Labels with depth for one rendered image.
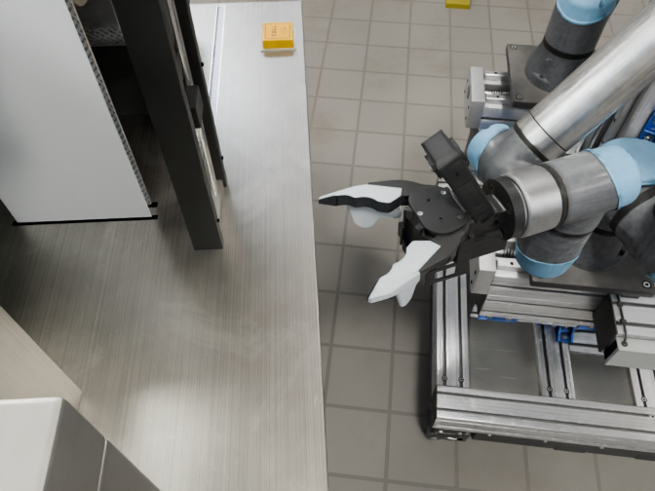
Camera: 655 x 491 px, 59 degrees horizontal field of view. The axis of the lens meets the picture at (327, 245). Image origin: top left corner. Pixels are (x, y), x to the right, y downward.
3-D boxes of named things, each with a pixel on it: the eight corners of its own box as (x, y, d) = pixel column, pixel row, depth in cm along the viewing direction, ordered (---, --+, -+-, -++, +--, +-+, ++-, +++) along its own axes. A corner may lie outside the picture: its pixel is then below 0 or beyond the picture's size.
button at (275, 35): (293, 49, 132) (292, 39, 130) (262, 50, 132) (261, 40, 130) (292, 30, 136) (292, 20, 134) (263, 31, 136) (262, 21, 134)
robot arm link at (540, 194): (569, 193, 60) (526, 148, 65) (530, 205, 59) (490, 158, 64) (552, 242, 66) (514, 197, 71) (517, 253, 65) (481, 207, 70)
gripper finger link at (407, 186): (360, 213, 64) (438, 227, 62) (359, 202, 62) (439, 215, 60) (369, 186, 67) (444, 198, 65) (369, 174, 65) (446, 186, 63)
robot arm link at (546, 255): (537, 212, 84) (562, 161, 75) (581, 274, 78) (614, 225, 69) (489, 227, 82) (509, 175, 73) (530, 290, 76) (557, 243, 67)
